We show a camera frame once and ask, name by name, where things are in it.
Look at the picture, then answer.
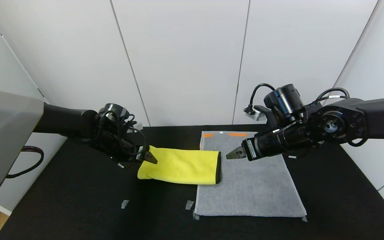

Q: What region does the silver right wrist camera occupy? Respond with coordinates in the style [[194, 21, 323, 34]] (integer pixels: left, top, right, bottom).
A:
[[244, 106, 268, 121]]

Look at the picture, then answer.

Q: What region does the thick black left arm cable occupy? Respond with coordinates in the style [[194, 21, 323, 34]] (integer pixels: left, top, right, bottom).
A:
[[5, 146, 44, 179]]

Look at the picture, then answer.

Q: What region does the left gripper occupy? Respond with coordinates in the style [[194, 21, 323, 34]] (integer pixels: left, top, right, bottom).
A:
[[120, 138, 158, 165]]

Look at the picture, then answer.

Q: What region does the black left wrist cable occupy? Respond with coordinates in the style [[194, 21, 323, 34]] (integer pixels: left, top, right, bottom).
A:
[[95, 112, 147, 168]]

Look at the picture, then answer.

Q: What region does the grey towel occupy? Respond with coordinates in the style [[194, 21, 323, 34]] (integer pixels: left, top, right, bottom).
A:
[[194, 131, 307, 217]]

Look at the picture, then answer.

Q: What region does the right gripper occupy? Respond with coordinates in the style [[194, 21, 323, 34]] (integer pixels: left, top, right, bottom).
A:
[[226, 128, 284, 161]]

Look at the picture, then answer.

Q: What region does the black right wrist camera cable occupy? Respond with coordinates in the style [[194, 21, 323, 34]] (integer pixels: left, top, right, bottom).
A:
[[249, 83, 276, 114]]

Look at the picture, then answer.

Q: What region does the yellow microfiber towel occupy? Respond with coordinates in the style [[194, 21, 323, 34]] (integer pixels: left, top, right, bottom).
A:
[[137, 146, 221, 185]]

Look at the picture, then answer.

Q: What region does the black cable with white label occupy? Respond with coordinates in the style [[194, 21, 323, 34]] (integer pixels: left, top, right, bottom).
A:
[[315, 88, 350, 102]]

